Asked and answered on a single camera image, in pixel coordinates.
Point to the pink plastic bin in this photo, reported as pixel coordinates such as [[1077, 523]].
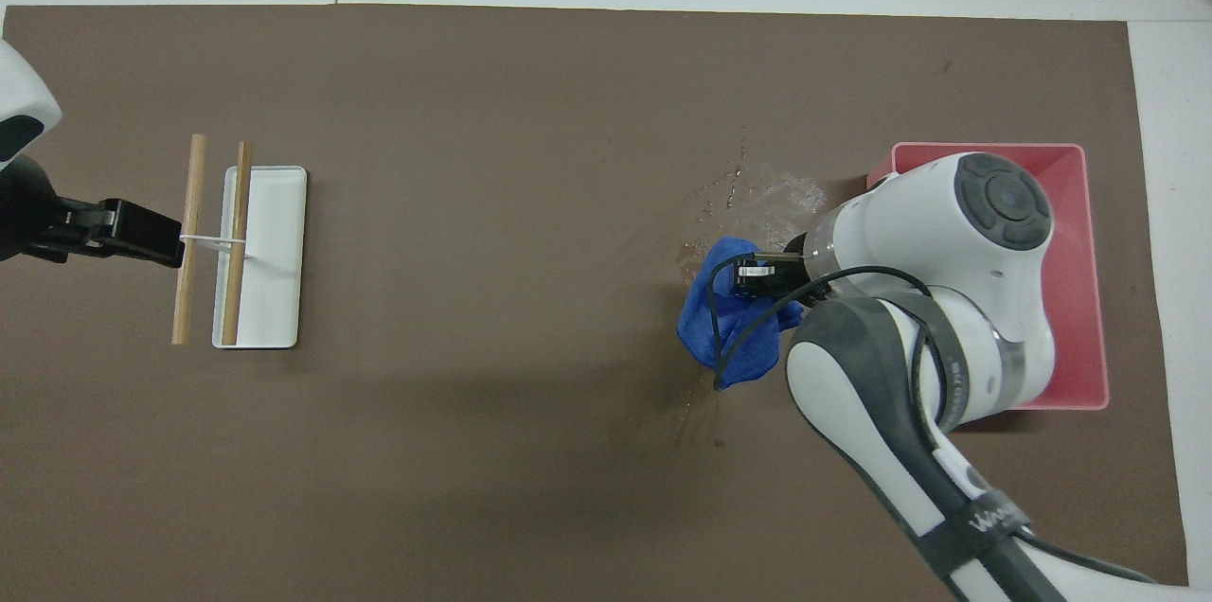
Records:
[[1079, 299]]

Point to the white towel rack base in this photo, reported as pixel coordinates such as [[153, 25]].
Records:
[[275, 261]]

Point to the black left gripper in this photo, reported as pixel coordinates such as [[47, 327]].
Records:
[[38, 223]]

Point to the blue microfibre towel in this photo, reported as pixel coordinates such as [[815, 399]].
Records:
[[701, 327]]

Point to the spilled water puddle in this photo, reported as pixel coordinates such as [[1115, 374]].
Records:
[[776, 195]]

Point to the brown table mat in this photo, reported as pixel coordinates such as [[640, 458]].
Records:
[[473, 157]]

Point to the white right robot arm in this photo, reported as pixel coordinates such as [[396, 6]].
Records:
[[947, 223]]

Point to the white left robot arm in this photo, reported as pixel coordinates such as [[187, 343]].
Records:
[[24, 100]]

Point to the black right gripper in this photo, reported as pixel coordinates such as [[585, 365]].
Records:
[[772, 285]]

